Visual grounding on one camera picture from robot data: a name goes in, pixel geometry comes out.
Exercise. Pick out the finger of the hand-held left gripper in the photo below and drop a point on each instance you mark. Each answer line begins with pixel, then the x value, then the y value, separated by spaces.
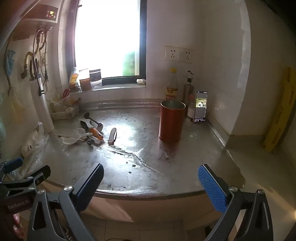
pixel 40 172
pixel 13 165

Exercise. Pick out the steel oil dispenser bottle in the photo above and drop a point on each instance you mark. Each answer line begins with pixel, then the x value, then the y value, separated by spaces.
pixel 187 92

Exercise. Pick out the brass water valve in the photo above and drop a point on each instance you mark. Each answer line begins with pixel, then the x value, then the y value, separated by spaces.
pixel 27 55

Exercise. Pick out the blue hanging cloth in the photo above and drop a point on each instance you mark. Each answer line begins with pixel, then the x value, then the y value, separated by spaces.
pixel 9 61

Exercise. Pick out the salt jar red lid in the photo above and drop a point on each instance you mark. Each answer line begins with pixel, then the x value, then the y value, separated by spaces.
pixel 190 111

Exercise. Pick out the white rice paddle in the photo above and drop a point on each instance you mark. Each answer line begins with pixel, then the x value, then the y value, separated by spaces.
pixel 89 122

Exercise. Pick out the smartphone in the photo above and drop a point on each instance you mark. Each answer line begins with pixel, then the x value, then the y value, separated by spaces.
pixel 200 109

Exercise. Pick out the dark window frame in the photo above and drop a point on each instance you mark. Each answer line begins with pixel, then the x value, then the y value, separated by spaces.
pixel 143 46

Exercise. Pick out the translucent white soup spoon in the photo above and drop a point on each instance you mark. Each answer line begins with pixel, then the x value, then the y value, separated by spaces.
pixel 81 131

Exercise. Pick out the vinegar bottle yellow cap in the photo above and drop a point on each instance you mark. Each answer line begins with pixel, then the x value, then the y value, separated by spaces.
pixel 172 90

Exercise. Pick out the wooden chopsticks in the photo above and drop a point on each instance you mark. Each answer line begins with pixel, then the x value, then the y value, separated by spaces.
pixel 62 135

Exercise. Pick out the wall water heater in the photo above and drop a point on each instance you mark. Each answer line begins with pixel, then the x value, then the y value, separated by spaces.
pixel 46 11

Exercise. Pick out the clear plastic bag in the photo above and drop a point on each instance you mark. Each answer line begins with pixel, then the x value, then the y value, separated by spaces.
pixel 32 148

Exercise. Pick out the person's left hand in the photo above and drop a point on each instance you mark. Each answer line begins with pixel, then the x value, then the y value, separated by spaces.
pixel 18 228

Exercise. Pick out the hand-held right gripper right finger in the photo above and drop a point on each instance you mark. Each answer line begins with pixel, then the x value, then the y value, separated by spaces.
pixel 211 187

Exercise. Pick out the white plastic tray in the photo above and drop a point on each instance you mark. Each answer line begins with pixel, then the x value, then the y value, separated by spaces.
pixel 64 113

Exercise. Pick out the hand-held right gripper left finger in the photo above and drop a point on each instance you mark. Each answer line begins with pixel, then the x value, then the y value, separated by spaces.
pixel 90 185

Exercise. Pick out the wall outlet with plug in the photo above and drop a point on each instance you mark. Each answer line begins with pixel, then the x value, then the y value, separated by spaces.
pixel 43 60

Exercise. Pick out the red metal canister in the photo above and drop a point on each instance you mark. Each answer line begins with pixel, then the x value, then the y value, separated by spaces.
pixel 171 122

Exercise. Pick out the brown paste jar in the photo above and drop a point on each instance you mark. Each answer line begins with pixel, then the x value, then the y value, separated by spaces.
pixel 85 83

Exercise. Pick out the white plastic wrap roll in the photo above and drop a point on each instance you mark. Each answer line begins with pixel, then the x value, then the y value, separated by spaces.
pixel 42 109

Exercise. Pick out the white cloth ball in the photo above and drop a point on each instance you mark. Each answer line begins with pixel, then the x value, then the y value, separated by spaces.
pixel 141 81

